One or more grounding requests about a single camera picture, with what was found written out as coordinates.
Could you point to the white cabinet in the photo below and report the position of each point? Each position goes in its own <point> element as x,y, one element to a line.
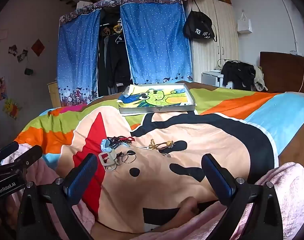
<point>209,77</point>

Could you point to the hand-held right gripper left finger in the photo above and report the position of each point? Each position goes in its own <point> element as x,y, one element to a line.
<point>83,177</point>

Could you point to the cartoon wall poster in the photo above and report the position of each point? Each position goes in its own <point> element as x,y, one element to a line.
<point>0,88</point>

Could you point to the colourful printed blanket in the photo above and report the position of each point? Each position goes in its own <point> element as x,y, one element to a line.
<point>167,180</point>

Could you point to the cartoon dinosaur drawing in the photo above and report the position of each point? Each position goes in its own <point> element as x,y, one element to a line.
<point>157,97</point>

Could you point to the yellow cartoon wall sticker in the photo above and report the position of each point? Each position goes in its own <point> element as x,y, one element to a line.
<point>13,108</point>

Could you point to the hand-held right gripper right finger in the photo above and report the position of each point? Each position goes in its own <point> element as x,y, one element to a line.
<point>218,180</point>

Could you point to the dark green wall ornament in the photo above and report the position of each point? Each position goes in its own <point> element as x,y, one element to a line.
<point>28,71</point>

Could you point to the white hair clip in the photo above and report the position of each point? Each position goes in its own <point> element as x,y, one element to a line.
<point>144,147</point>

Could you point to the small wall photo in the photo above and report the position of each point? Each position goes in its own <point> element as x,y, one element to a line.
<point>22,55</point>
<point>13,50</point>

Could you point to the beige garment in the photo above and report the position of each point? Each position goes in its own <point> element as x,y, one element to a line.
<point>259,80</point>

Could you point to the light wooden wardrobe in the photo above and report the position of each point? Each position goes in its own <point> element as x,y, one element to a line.
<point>227,30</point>

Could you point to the hanging dark clothes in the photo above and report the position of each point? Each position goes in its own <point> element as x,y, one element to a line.
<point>116,62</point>

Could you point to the silver metal tray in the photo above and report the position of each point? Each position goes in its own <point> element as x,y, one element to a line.
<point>167,108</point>

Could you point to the brown wooden headboard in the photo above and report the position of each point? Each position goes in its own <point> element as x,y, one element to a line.
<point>279,70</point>

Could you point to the gold hairpin with bead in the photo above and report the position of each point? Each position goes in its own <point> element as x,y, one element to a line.
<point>170,143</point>

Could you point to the red diamond wall paper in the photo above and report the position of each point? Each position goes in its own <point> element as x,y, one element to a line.
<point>38,47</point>

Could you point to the white paper bag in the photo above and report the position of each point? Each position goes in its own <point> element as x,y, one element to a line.
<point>244,26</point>

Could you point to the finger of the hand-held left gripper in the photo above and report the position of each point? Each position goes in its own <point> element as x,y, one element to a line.
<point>9,150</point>
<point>29,156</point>

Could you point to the black clothes pile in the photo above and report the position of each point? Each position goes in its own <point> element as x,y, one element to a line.
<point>237,73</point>

